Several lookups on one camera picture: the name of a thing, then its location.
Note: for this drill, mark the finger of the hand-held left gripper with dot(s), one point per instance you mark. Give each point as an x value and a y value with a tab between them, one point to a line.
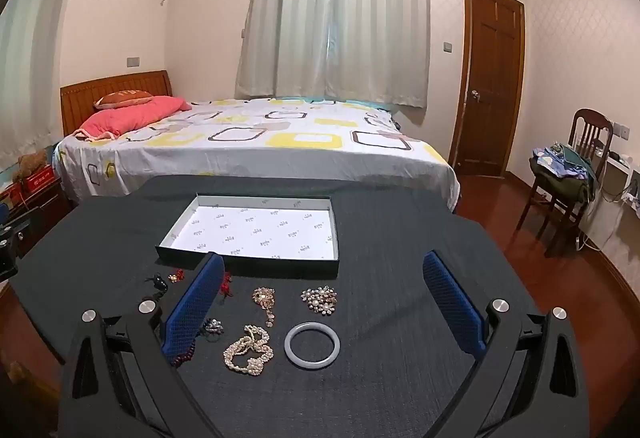
15	238

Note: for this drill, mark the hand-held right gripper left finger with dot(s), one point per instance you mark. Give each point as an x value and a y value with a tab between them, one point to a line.
195	308

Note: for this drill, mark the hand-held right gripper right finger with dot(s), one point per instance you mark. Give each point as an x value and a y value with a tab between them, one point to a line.
450	303

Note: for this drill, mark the gold pendant brooch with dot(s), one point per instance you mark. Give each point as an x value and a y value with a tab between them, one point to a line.
262	297

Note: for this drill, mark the dark green shallow box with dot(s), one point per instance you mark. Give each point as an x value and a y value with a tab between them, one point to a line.
260	230

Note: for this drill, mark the pale jade bangle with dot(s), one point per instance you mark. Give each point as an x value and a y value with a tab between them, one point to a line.
290	348

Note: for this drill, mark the rhinestone flower brooch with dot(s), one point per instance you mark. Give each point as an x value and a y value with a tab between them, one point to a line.
319	300

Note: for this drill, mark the wooden nightstand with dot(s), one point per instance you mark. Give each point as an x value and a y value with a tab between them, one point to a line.
40	210

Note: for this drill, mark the red box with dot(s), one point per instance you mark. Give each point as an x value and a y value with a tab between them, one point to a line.
40	180

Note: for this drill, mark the brown teddy bear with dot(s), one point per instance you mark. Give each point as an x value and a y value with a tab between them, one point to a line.
30	165

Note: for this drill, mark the dark grey tablecloth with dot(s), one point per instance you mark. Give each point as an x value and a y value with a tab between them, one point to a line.
390	238

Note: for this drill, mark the wooden headboard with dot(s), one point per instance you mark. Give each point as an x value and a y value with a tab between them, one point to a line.
85	92

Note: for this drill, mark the pink quilt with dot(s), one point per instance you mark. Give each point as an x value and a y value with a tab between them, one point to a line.
130	117

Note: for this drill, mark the pile of clothes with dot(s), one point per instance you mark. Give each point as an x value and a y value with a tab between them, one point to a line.
562	172

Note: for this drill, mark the orange pillow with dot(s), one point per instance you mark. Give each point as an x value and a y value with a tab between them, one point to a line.
122	98

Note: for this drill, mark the bed with patterned sheet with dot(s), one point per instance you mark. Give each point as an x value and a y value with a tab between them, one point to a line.
280	147

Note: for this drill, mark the white side cabinet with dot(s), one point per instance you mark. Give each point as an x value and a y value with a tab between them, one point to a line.
612	213

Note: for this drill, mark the brown wooden door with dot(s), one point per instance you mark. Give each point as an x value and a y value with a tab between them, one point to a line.
490	82

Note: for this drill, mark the wooden chair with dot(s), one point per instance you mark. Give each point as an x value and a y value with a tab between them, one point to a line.
592	127

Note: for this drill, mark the white striped curtain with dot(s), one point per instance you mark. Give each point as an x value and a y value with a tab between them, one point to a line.
340	17

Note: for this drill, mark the wall socket beside chair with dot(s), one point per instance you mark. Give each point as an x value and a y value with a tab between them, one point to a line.
622	130

